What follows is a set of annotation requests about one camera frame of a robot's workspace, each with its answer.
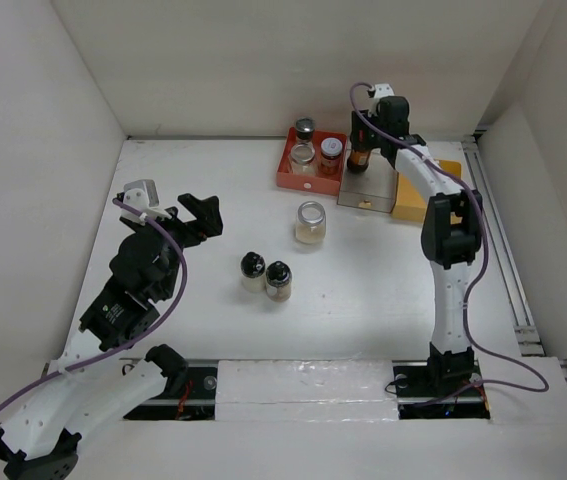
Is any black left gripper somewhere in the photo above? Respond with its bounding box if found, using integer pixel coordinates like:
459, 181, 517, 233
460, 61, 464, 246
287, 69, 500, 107
125, 193, 223, 298

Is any red-lid dark sauce jar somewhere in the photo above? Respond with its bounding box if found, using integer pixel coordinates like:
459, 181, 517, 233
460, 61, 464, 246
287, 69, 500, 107
346, 148, 371, 174

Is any white-lid small brown jar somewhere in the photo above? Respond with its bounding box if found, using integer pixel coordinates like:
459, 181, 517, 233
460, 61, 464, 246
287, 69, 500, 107
319, 137, 343, 175

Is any silver-cap white spice shaker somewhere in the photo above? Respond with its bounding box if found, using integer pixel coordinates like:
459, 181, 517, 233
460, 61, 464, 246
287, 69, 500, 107
294, 116, 315, 145

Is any silver-lid clear glass jar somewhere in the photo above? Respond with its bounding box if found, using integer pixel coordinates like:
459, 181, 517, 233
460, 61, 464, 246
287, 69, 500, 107
288, 142, 316, 176

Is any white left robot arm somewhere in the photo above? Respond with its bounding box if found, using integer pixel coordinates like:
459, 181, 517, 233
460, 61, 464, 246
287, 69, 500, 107
0, 189, 223, 479

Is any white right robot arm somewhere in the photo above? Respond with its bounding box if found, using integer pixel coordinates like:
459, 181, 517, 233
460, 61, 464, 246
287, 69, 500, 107
351, 82, 482, 399

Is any clear plastic bin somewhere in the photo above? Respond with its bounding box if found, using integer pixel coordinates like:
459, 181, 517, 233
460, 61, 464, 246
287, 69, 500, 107
337, 144, 397, 214

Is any red plastic bin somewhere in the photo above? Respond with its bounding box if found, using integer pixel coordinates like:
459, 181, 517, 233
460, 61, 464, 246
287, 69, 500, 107
276, 127, 347, 196

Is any black-cap white spice bottle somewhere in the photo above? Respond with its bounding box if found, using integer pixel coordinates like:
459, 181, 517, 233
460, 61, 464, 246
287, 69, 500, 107
240, 251, 266, 293

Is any yellow plastic bin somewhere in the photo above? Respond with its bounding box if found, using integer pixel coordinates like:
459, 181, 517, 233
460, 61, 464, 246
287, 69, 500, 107
392, 155, 462, 224

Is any black-cap brown spice bottle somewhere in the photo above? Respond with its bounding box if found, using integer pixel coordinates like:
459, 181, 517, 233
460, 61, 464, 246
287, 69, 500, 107
265, 261, 292, 302

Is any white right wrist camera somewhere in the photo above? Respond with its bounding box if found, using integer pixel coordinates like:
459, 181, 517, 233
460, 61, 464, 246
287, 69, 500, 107
367, 83, 395, 115

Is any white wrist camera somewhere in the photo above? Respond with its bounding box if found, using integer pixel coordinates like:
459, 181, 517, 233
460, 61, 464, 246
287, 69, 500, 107
116, 179, 171, 225
367, 83, 395, 115

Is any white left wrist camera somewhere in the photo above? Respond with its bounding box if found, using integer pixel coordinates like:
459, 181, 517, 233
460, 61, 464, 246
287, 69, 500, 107
116, 179, 171, 225

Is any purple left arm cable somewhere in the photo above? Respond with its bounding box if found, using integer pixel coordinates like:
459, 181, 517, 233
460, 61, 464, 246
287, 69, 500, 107
0, 195, 189, 446

